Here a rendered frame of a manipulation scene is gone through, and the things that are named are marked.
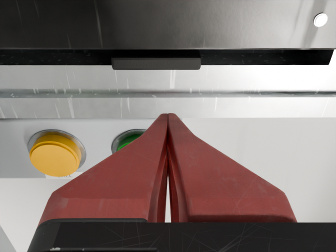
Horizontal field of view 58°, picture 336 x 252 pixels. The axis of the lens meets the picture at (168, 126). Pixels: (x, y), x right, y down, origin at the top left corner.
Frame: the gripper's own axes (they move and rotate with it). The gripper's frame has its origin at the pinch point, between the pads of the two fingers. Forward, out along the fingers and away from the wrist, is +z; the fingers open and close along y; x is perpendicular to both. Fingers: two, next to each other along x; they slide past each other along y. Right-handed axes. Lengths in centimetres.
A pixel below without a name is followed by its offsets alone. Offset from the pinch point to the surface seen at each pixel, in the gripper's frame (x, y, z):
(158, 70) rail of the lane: 1.7, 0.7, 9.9
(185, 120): 13.1, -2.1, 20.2
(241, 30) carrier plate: -1.5, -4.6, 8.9
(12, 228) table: 34.5, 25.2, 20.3
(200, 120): 13.1, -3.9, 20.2
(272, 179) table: 23.8, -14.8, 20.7
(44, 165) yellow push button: 9.7, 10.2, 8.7
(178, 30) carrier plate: -1.5, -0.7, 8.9
